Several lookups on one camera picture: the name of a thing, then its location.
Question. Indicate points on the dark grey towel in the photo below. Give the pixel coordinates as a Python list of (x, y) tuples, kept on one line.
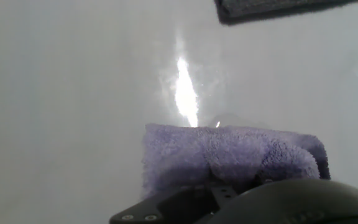
[(259, 7)]

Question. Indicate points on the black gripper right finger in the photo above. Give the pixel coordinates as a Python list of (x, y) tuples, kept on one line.
[(261, 181)]

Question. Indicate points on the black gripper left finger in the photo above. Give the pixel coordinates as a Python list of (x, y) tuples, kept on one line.
[(172, 208)]

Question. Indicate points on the purple fluffy cloth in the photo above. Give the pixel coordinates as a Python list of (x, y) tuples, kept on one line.
[(228, 149)]

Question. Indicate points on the grey glossy table sheet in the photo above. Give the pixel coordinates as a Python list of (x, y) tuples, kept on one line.
[(73, 124)]

